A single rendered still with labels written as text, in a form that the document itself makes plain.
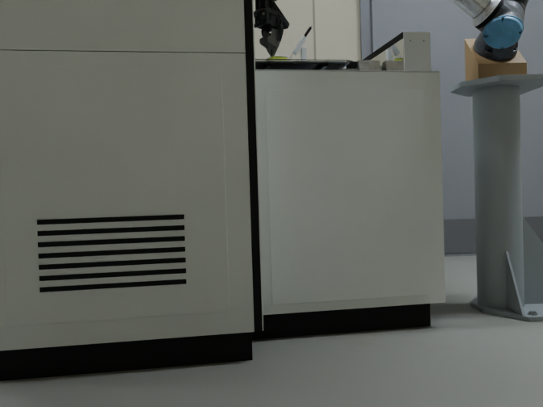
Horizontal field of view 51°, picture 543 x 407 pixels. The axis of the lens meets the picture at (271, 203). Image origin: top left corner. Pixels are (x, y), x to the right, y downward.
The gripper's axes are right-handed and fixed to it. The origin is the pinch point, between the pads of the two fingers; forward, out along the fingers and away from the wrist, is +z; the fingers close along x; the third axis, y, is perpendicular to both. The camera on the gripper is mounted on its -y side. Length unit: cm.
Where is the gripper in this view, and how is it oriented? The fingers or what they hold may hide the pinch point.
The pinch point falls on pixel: (273, 52)
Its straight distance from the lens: 213.7
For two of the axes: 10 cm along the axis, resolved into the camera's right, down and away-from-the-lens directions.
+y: -6.3, 0.3, -7.8
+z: 0.3, 10.0, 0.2
